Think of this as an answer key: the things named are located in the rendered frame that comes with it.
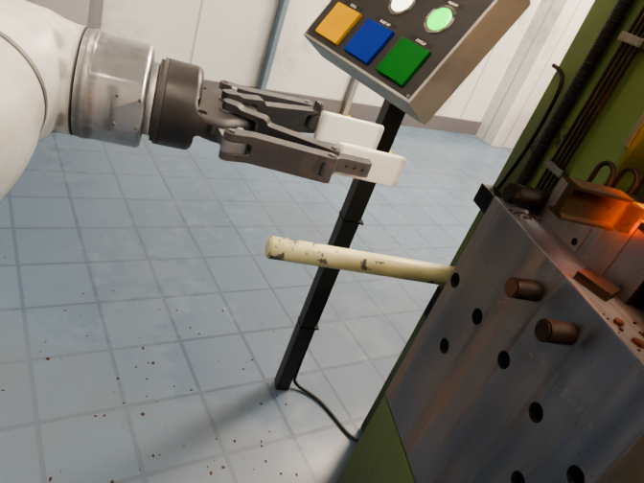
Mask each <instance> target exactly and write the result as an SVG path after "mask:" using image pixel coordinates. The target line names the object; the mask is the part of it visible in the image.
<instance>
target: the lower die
mask: <svg viewBox="0 0 644 483"><path fill-rule="evenodd" d="M566 186H567V182H566V177H562V178H561V179H560V181H559V183H558V184H557V186H556V187H555V189H554V191H553V192H552V194H551V195H550V197H549V198H548V199H547V201H546V203H545V204H544V206H543V207H542V209H541V211H540V213H539V216H540V217H541V218H542V219H543V220H544V221H545V222H546V223H547V224H548V225H549V226H550V227H551V228H552V229H553V230H554V232H555V233H556V234H557V235H558V236H559V237H560V238H561V239H562V240H563V241H564V242H565V243H566V244H567V245H568V246H569V247H570V248H571V249H572V250H573V251H574V252H575V253H576V254H577V255H578V256H579V257H580V258H581V259H582V260H583V261H584V262H585V263H586V264H587V265H588V266H589V268H590V269H592V270H593V271H595V272H596V273H598V274H599V275H601V276H602V277H603V278H605V279H606V280H608V281H609V282H611V283H612V284H614V285H615V286H617V287H618V288H620V289H621V290H620V291H619V293H618V294H617V295H616V296H617V297H618V298H619V299H620V300H621V301H622V302H623V303H624V304H627V305H633V306H638V307H644V219H639V220H638V221H637V223H636V224H635V225H634V227H633V228H632V230H631V231H630V232H629V234H624V233H619V232H618V231H617V230H616V229H615V228H614V227H613V228H614V229H613V231H610V230H605V229H600V228H596V227H591V226H587V225H583V224H578V223H574V222H569V221H565V220H560V219H558V218H557V217H556V216H555V215H554V214H553V213H552V212H551V211H550V210H549V209H548V207H549V206H555V204H556V202H557V201H558V199H559V198H560V196H561V194H562V193H563V191H564V189H565V188H566ZM625 194H626V195H627V196H629V197H630V198H631V199H633V200H634V202H638V203H643V204H644V197H642V196H638V195H628V194H627V193H625ZM574 238H576V239H577V244H576V245H572V244H571V241H572V239H574Z"/></svg>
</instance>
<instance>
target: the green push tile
mask: <svg viewBox="0 0 644 483"><path fill-rule="evenodd" d="M430 56H431V53H430V51H429V50H427V49H425V48H423V47H421V46H419V45H418V44H416V43H414V42H412V41H410V40H408V39H407V38H405V37H402V38H401V39H400V40H399V41H398V43H397V44H396V45H395V46H394V47H393V49H392V50H391V51H390V52H389V53H388V54H387V56H386V57H385V58H384V59H383V60H382V62H381V63H380V64H379V65H378V66H377V68H376V70H377V71H378V72H379V73H380V74H382V75H383V76H385V77H387V78H388V79H390V80H391V81H393V82H394V83H396V84H397V85H399V86H400V87H402V88H404V87H405V85H406V84H407V83H408V82H409V81H410V80H411V78H412V77H413V76H414V75H415V74H416V73H417V71H418V70H419V69H420V68H421V67H422V66H423V64H424V63H425V62H426V61H427V60H428V58H429V57H430Z"/></svg>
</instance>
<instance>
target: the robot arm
mask: <svg viewBox="0 0 644 483"><path fill-rule="evenodd" d="M154 57H155V49H154V48H153V46H152V45H150V44H148V43H145V42H141V41H137V40H133V39H130V38H126V37H122V36H118V35H115V34H109V33H105V32H103V31H102V30H99V29H90V28H87V27H84V26H82V25H80V24H77V23H74V22H72V21H70V20H68V19H66V18H63V17H62V16H60V15H58V14H57V13H55V12H53V11H51V10H49V9H46V8H43V7H41V6H39V5H36V4H33V3H30V2H28V1H25V0H0V200H1V199H2V198H3V197H4V196H5V194H6V193H7V192H8V191H9V190H10V189H11V187H12V186H13V185H14V183H15V182H16V181H17V179H18V178H19V176H20V175H21V174H22V173H23V171H24V170H25V168H26V166H27V165H28V163H29V161H30V159H31V157H32V155H33V153H34V151H35V148H36V145H37V142H38V140H41V139H44V138H46V137H47V136H48V135H49V134H50V133H57V134H67V135H75V136H79V137H80V138H82V139H93V140H98V141H103V142H107V143H112V144H117V145H122V146H126V147H131V148H137V147H139V145H140V143H141V139H142V134H144V135H149V140H150V141H152V144H156V145H161V146H166V147H170V148H175V149H180V150H187V149H188V148H189V147H190V146H191V144H192V142H193V138H194V137H195V136H200V137H201V138H204V139H207V140H209V141H211V142H214V143H218V144H220V149H219V153H218V157H219V158H220V159H221V160H224V161H231V162H241V163H247V164H251V165H255V166H259V167H263V168H267V169H271V170H274V171H277V172H281V173H288V174H292V175H296V176H300V177H303V178H306V179H310V180H314V181H318V182H322V183H330V180H331V177H332V175H333V173H334V174H338V175H343V176H348V177H352V178H356V179H361V180H366V181H370V182H375V183H379V184H383V185H388V186H393V187H394V186H396V185H397V182H398V180H399V178H400V175H401V173H402V171H403V167H404V165H405V163H406V159H405V157H403V156H399V155H396V154H392V153H388V152H383V151H379V150H376V149H377V146H378V144H379V142H380V138H381V135H382V134H383V131H384V127H383V126H382V125H378V124H374V123H370V122H366V121H362V120H359V119H355V118H351V117H347V116H343V115H339V114H335V113H332V112H328V111H324V110H323V111H322V108H323V105H324V104H323V103H321V102H319V101H315V103H314V106H313V107H312V102H311V101H309V100H303V99H299V98H294V97H291V96H286V95H281V94H277V93H272V92H268V91H263V90H260V89H255V88H251V87H246V86H242V85H239V84H236V83H233V82H231V81H228V80H221V81H220V83H219V87H218V89H212V88H203V82H204V72H203V69H202V68H201V67H200V66H198V65H194V64H191V63H188V62H184V61H180V60H176V59H172V58H168V57H166V59H163V58H162V61H161V63H159V62H155V61H154ZM299 132H305V133H314V135H313V136H314V138H315V139H314V138H311V137H309V136H307V135H304V134H301V133H299ZM319 140H321V141H319ZM322 141H325V142H329V143H333V144H336V145H335V146H333V145H330V144H327V143H325V142H322Z"/></svg>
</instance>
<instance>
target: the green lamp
mask: <svg viewBox="0 0 644 483"><path fill-rule="evenodd" d="M450 20H451V11H450V10H449V9H446V8H442V9H439V10H437V11H435V12H433V13H432V14H431V15H430V17H429V18H428V20H427V26H428V27H429V29H431V30H439V29H442V28H444V27H445V26H447V24H448V23H449V22H450Z"/></svg>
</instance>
